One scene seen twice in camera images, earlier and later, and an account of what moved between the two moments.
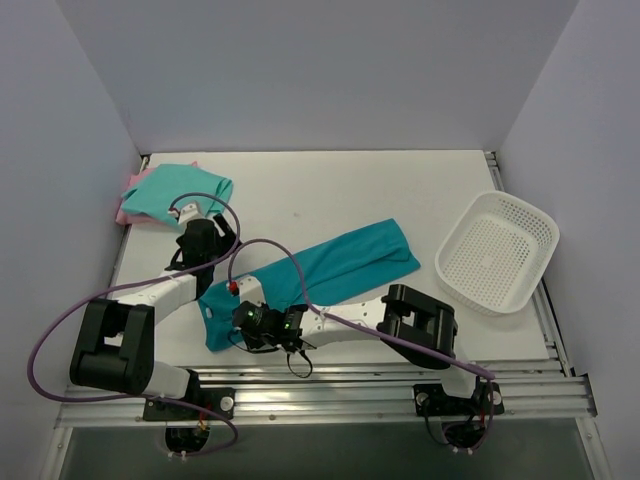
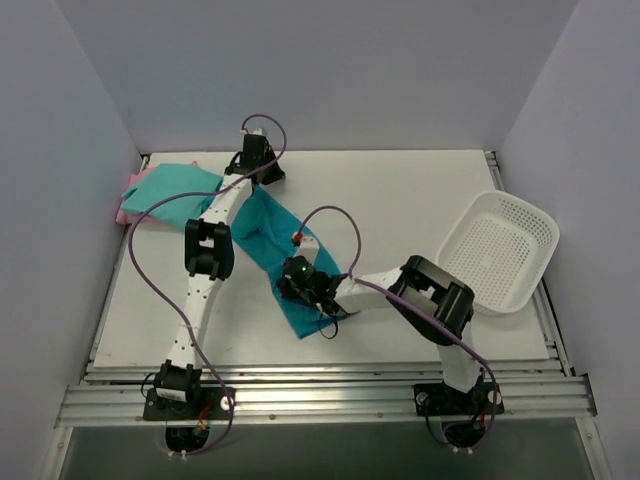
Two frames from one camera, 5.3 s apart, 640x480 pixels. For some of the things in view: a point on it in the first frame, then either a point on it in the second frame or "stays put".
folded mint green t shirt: x=168 y=187 stays put
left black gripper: x=220 y=228 -> x=270 y=173
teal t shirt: x=308 y=280 -> x=268 y=230
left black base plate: x=220 y=400 stays put
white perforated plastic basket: x=495 y=254 stays put
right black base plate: x=431 y=400 stays put
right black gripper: x=241 y=320 -> x=288 y=286
